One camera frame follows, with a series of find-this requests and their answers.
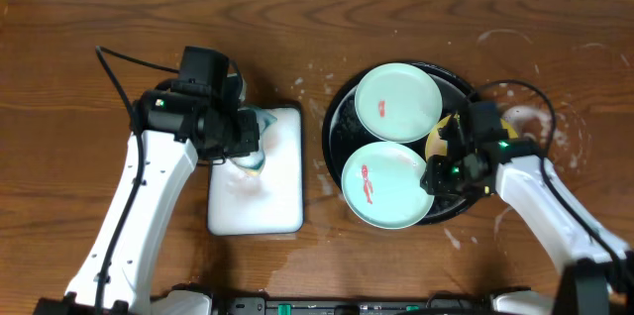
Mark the yellow plate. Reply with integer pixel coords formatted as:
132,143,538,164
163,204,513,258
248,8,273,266
425,114,519,160

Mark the green sponge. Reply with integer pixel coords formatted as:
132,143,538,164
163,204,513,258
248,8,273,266
231,106,277,175

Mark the mint plate long red stain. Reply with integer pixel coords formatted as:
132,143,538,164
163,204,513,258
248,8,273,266
341,142,434,230

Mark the mint plate small red stain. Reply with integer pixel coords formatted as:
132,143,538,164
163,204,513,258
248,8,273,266
354,62,443,144

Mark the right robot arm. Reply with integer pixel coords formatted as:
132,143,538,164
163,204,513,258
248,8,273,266
421,115,633,314

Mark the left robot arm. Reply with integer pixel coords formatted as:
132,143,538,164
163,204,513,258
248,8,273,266
34,73,261,314

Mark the black round tray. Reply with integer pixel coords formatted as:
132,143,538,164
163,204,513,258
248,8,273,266
322,60,483,226

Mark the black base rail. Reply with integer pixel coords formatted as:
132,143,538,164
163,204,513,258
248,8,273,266
211,296,494,315

